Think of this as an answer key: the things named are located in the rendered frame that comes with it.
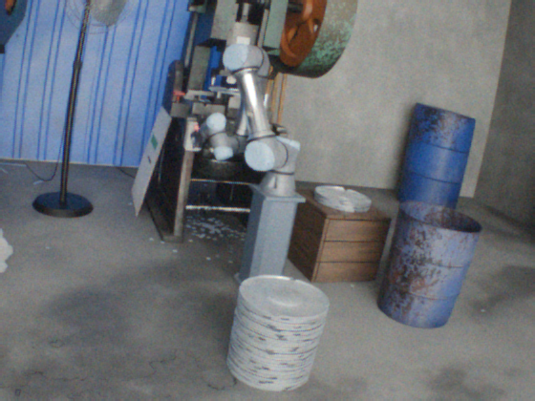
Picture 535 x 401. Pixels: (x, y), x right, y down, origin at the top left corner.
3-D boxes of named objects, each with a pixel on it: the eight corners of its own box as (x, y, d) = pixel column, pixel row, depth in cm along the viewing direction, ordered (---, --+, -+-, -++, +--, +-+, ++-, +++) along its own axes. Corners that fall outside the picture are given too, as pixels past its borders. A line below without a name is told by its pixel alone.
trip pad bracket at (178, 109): (184, 140, 259) (191, 102, 254) (166, 138, 255) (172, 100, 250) (182, 137, 264) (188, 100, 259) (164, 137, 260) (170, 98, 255)
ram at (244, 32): (252, 74, 274) (263, 23, 266) (225, 71, 268) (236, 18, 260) (242, 72, 289) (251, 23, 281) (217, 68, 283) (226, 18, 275)
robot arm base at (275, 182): (300, 197, 222) (305, 174, 219) (267, 195, 215) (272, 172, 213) (285, 186, 235) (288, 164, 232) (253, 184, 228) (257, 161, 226)
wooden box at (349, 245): (374, 281, 265) (392, 218, 256) (310, 283, 250) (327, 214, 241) (339, 250, 300) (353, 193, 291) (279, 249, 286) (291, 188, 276)
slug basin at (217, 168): (252, 181, 289) (255, 164, 287) (192, 178, 276) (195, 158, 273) (234, 165, 319) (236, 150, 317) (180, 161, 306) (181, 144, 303)
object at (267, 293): (332, 290, 177) (333, 287, 177) (322, 327, 149) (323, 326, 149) (251, 270, 182) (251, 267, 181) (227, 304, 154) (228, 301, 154)
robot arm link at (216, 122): (212, 132, 216) (206, 113, 216) (204, 139, 225) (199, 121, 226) (229, 128, 219) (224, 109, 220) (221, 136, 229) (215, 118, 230)
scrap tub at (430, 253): (467, 326, 227) (499, 233, 214) (402, 335, 211) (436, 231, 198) (421, 288, 264) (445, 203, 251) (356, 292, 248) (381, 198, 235)
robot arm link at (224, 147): (242, 154, 225) (234, 130, 226) (225, 156, 216) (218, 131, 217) (228, 160, 230) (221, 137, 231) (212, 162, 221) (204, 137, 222)
